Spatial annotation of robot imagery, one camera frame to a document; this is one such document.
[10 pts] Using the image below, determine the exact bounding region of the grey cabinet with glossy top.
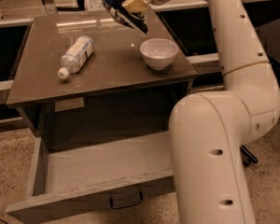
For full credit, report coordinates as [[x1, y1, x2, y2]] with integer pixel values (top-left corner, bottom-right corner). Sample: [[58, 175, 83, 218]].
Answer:
[[7, 10, 197, 130]]

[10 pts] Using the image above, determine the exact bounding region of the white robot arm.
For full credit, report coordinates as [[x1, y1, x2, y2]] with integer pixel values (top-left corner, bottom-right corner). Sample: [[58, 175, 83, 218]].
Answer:
[[124, 0, 280, 224]]

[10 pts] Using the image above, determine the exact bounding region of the clear plastic water bottle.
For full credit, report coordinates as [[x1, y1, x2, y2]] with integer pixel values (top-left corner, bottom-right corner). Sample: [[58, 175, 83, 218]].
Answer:
[[57, 35, 94, 79]]

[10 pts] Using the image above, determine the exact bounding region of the white ceramic bowl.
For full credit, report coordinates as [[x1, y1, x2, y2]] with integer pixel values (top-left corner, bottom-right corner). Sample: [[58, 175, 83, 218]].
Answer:
[[140, 38, 178, 70]]

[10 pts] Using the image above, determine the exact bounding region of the blue chip bag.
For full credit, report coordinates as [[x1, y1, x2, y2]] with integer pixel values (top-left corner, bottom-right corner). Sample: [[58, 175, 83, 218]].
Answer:
[[102, 0, 147, 34]]

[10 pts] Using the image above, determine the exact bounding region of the open grey top drawer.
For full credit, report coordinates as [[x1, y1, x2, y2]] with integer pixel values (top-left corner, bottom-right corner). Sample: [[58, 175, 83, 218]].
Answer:
[[5, 131, 175, 224]]

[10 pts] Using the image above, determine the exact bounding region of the black metal drawer handle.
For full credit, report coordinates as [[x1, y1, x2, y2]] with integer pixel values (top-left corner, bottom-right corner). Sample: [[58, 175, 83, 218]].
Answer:
[[109, 191, 144, 210]]

